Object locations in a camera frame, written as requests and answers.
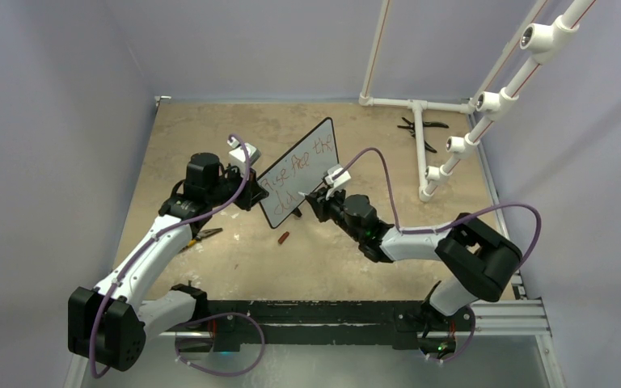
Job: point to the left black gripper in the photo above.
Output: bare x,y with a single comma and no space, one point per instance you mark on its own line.
252,193

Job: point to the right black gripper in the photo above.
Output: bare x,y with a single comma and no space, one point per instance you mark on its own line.
320,204

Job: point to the small black-framed whiteboard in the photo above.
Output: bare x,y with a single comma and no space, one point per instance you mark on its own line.
300,169

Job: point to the red marker cap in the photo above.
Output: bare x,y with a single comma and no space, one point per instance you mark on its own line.
282,239

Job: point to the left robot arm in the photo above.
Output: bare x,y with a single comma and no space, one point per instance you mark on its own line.
111,322

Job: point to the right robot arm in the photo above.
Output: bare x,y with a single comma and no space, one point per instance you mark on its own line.
480,260

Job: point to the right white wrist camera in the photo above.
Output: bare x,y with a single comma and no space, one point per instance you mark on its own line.
336,179

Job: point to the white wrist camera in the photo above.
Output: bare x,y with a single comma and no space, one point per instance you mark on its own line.
336,179
242,156

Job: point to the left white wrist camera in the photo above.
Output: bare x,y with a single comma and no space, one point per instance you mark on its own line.
242,156

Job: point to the yellow-handled pliers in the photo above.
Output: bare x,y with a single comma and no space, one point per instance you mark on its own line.
200,236

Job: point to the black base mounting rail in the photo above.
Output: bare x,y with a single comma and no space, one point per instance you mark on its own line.
401,325

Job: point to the aluminium extrusion frame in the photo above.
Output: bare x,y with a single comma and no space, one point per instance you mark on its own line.
504,318

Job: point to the white PVC pipe frame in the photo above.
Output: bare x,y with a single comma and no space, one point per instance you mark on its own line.
541,41

